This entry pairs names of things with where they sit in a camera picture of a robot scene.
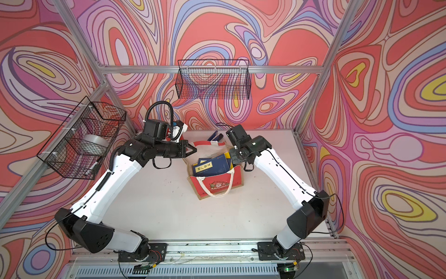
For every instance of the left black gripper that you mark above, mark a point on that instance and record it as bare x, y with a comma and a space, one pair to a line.
182, 145

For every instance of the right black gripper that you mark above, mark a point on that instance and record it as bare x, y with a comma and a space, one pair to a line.
235, 159

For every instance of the yellow cover book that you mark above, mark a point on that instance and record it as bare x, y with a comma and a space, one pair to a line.
229, 160

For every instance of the blue book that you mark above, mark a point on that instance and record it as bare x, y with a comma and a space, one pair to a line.
206, 167

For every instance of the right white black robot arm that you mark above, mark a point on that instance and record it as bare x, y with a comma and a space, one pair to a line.
311, 207

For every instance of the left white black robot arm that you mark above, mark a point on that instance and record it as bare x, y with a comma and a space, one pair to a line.
83, 224

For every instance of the white marker in basket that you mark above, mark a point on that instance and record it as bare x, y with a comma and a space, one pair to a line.
93, 170

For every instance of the silver tape roll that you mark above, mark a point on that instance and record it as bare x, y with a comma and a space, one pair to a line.
93, 145

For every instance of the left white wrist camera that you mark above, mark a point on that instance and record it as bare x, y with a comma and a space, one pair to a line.
179, 128

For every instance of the back black wire basket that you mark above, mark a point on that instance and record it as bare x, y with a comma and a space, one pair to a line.
213, 79

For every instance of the black wire basket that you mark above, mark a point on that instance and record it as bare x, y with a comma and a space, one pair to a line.
61, 151
213, 79

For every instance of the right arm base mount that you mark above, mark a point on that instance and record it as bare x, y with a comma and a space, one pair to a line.
272, 250

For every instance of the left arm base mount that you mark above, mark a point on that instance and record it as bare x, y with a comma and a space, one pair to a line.
153, 253

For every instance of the left black wire basket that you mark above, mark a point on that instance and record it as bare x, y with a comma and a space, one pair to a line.
61, 151

